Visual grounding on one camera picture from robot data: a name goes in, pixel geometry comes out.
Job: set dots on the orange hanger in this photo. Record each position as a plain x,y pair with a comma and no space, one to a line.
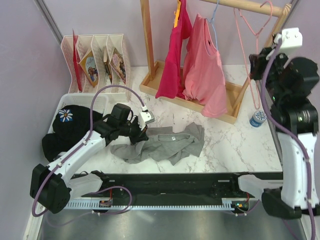
177,14

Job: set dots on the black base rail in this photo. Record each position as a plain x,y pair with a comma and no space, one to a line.
171,189

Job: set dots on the thin dark book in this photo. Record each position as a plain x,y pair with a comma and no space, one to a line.
106,62

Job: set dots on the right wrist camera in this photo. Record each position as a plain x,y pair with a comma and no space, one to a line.
292,40

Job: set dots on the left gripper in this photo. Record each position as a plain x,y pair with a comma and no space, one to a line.
141,135

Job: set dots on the pink t-shirt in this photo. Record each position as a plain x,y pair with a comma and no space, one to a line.
203,75

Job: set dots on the grey t-shirt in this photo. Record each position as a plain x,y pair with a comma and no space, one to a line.
164,144

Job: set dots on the magenta t-shirt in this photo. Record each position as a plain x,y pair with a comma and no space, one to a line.
171,84

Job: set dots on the pink wire hanger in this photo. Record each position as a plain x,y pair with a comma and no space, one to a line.
248,80

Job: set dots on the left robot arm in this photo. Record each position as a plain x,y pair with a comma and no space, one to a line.
53,185

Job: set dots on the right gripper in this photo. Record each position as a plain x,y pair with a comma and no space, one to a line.
259,61

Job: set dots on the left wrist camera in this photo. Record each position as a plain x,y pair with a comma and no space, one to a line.
145,117

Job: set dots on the white cable duct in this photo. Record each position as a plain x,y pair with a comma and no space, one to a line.
103,205

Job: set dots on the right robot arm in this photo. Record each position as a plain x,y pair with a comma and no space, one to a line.
285,87

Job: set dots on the red folder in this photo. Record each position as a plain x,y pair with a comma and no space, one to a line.
75,62

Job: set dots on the white magazine file rack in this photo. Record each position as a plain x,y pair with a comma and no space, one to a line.
97,43

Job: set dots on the blue wire hanger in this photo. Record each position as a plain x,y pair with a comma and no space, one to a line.
212,23

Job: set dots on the black clothing with daisy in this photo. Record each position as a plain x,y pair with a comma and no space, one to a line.
70,125

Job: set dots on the children's book pink cover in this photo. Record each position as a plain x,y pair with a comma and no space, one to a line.
118,65

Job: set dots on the children's book yellow cover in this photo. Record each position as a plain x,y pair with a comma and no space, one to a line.
88,65

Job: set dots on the blue white round container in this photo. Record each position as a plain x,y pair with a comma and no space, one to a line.
258,118

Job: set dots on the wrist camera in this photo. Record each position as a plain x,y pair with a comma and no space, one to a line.
292,40
145,117

